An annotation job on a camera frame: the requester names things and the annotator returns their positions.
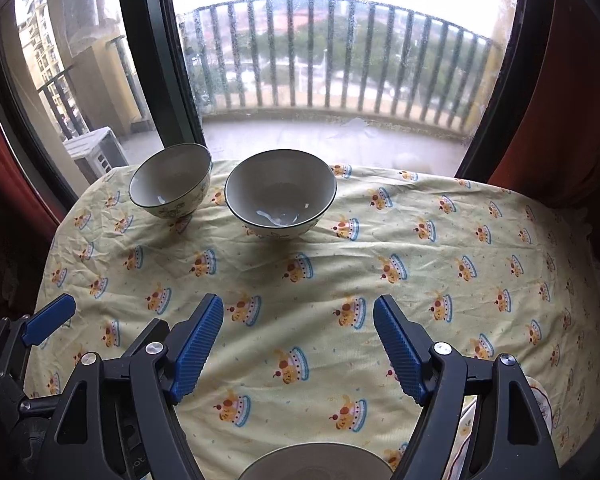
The outdoor air conditioner unit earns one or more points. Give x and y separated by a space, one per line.
97 152

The large floral bowl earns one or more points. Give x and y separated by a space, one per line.
280 195

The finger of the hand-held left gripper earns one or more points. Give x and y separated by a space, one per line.
47 320

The small green floral bowl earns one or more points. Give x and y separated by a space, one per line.
170 180

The apartment building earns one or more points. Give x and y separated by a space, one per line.
42 35

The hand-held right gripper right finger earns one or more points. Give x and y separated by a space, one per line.
397 355

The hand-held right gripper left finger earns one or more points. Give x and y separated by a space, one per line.
197 352

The dark window frame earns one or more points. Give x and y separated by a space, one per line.
150 50

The red curtain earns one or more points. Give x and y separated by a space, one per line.
570 110
5 200

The small blue patterned bowl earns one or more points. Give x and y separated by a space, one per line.
312 462

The balcony railing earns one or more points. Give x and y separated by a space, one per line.
330 55

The yellow printed tablecloth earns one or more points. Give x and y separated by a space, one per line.
305 270

